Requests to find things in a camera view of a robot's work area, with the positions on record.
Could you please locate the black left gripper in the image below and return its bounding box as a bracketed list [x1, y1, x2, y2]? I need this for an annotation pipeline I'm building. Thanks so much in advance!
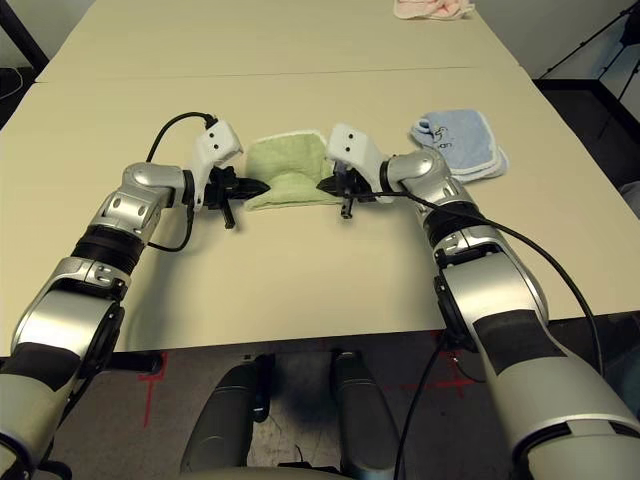
[202, 167, 271, 231]

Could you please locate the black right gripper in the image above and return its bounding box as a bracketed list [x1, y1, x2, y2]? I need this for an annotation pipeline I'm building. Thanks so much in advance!
[316, 167, 376, 221]

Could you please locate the green towel white trim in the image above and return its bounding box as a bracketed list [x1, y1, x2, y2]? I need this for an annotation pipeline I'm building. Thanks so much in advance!
[243, 128, 396, 214]

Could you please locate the folded blue towel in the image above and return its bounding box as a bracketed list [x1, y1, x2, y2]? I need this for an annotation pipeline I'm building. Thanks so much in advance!
[409, 108, 510, 184]

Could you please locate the pink towel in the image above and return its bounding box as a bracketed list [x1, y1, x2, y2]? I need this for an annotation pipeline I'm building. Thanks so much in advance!
[393, 0, 475, 21]

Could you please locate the black table foot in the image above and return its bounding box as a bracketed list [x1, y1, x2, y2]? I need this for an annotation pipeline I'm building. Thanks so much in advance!
[109, 352, 164, 374]

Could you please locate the grey left robot leg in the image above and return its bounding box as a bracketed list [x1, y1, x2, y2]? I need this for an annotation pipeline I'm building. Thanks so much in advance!
[179, 357, 276, 476]

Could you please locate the grey robot leg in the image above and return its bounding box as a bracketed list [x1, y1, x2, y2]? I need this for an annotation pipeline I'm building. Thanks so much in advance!
[332, 352, 401, 480]
[179, 357, 276, 476]

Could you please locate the grey right robot leg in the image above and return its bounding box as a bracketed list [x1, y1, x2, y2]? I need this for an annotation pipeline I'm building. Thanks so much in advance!
[332, 352, 401, 480]

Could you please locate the black side table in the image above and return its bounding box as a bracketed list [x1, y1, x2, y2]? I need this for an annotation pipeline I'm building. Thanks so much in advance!
[532, 77, 640, 211]

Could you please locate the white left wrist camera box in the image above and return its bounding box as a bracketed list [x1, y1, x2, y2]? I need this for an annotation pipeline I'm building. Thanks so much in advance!
[192, 119, 246, 209]

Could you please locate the thin black floor cable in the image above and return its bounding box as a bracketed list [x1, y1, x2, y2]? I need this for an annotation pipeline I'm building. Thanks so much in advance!
[452, 349, 486, 384]

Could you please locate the thin white cable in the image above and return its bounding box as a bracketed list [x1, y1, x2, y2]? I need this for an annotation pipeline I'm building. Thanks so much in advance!
[0, 67, 25, 99]

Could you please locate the wooden side desk black frame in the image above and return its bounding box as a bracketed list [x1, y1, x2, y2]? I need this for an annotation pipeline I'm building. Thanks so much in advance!
[0, 0, 50, 71]

